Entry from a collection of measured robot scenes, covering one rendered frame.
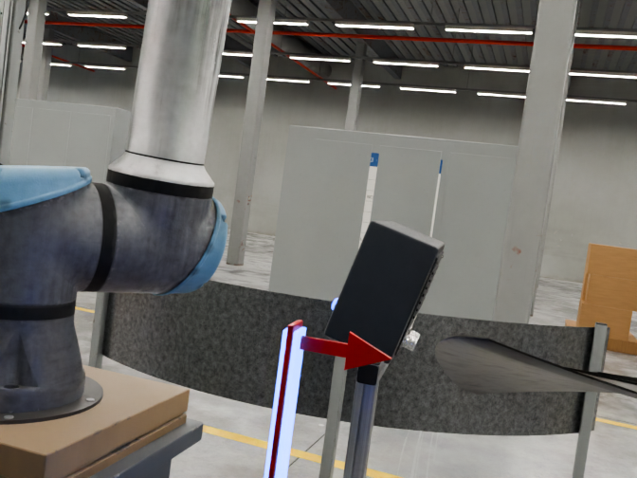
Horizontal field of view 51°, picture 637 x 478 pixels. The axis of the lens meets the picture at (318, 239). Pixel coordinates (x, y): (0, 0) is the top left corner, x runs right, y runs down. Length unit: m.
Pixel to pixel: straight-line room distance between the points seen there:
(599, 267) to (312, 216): 3.60
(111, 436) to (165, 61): 0.37
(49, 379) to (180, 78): 0.32
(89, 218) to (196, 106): 0.16
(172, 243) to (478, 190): 5.90
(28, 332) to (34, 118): 10.29
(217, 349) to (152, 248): 1.71
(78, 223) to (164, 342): 1.88
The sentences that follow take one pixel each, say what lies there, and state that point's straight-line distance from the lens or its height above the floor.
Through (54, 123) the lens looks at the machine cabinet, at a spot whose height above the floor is 1.93.
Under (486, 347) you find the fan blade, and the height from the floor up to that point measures 1.21.
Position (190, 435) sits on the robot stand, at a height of 0.99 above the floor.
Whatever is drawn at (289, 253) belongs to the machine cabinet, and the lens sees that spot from 6.98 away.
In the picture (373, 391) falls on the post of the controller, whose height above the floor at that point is 1.02.
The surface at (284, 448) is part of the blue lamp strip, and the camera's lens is 0.44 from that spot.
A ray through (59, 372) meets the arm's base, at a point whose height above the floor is 1.08.
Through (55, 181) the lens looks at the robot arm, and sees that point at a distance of 0.67.
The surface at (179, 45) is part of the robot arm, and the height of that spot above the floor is 1.41.
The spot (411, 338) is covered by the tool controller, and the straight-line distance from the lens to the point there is 1.03.
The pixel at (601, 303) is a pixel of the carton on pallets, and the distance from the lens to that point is 8.61.
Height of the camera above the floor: 1.27
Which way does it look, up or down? 3 degrees down
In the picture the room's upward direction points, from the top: 8 degrees clockwise
